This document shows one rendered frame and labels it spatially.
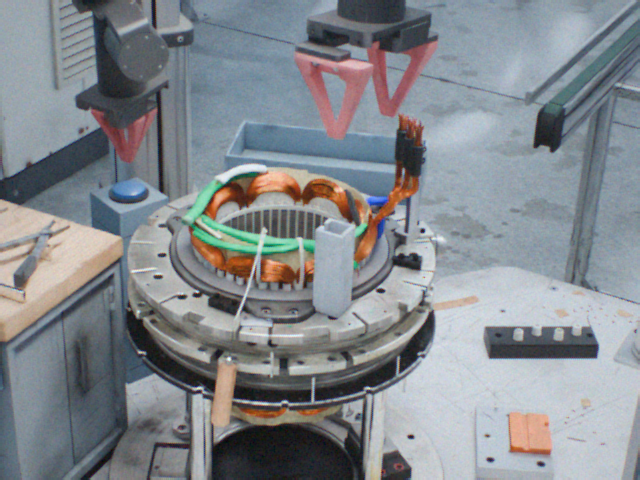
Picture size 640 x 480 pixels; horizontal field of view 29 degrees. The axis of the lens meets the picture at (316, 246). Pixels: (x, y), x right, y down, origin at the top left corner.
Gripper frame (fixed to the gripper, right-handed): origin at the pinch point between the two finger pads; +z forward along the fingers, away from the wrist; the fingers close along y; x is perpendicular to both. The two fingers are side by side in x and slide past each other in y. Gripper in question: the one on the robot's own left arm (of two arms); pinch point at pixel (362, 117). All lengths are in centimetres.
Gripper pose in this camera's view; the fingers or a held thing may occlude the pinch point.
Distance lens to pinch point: 109.8
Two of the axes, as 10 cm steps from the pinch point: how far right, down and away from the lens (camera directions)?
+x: -8.1, -2.9, 5.1
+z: -0.6, 9.1, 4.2
